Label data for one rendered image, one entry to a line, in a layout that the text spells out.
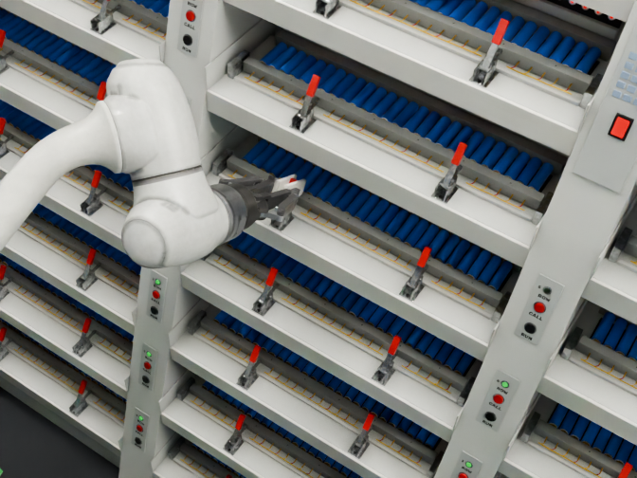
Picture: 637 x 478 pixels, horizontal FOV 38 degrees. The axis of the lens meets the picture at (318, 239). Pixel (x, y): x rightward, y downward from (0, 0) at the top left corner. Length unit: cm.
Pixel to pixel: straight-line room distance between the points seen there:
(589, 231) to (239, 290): 72
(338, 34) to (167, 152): 33
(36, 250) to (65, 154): 90
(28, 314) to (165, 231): 109
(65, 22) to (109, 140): 54
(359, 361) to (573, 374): 40
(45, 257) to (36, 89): 41
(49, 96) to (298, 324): 67
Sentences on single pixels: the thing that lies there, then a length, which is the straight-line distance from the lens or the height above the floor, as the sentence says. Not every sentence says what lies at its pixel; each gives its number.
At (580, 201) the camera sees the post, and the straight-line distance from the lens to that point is 134.
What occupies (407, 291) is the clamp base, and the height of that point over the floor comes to 94.
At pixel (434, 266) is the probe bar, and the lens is 156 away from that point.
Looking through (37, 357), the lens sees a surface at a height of 15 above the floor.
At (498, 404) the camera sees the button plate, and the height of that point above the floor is 84.
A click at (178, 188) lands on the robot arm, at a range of 127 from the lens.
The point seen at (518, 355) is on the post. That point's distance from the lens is 150.
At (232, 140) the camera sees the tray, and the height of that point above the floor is 99.
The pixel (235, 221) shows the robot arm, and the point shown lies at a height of 108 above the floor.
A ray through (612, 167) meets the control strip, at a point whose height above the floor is 131.
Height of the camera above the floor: 187
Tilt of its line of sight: 35 degrees down
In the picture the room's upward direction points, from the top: 14 degrees clockwise
